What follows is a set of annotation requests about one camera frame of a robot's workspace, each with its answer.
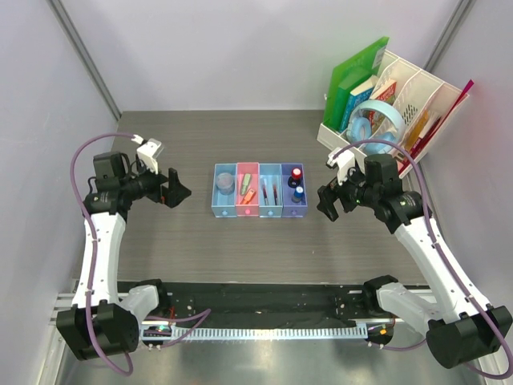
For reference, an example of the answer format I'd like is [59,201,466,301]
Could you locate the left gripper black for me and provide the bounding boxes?
[120,157,190,208]

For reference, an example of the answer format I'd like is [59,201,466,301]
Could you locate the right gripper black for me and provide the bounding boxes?
[317,161,380,221]

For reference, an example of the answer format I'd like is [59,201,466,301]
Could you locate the clear paperclip jar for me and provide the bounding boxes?
[216,172,235,195]

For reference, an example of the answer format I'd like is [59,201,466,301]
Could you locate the light blue front bin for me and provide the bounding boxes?
[211,163,236,218]

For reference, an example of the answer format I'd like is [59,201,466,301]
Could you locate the light blue bin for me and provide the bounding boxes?
[259,164,283,218]
[211,163,236,218]

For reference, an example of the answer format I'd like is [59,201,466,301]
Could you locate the green mini highlighter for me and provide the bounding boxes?
[240,173,252,196]

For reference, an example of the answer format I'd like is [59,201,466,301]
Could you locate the pink plastic bin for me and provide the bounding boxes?
[236,162,259,217]

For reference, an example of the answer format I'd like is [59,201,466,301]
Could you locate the blue small object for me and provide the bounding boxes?
[291,185,305,204]

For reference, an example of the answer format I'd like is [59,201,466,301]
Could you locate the red black stamp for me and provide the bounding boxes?
[287,167,303,188]

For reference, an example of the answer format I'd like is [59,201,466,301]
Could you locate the purple plastic bin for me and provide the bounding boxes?
[281,163,308,218]

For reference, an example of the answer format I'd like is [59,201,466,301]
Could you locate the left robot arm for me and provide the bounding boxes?
[56,152,192,361]

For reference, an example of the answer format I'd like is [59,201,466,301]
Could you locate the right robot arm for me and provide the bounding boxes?
[317,148,512,368]

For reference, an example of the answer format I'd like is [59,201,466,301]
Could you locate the blue headphones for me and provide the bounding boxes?
[345,99,406,156]

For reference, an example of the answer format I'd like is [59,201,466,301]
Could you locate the red transparent folder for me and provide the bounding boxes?
[410,79,474,161]

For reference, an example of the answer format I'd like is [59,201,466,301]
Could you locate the yellow booklet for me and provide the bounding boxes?
[404,110,429,151]

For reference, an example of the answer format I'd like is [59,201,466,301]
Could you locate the white desk file organizer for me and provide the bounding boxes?
[317,49,464,177]

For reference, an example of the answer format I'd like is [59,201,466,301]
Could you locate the red cover book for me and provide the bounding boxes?
[367,79,397,133]

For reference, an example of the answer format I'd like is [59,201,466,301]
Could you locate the blue spine book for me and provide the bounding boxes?
[338,75,378,132]

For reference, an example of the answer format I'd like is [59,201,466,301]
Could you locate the green plastic folder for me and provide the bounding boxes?
[323,36,390,132]

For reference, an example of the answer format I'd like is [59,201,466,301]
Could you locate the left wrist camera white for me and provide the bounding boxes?
[136,137,164,175]

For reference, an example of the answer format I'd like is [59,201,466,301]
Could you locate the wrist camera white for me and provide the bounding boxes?
[326,148,356,185]
[136,137,164,175]

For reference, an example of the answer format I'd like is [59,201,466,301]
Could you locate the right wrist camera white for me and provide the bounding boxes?
[326,148,356,185]

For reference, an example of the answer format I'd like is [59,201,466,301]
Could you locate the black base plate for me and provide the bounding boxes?
[153,282,397,330]

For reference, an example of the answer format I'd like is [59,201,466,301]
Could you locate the white slotted cable duct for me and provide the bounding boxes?
[138,325,369,342]

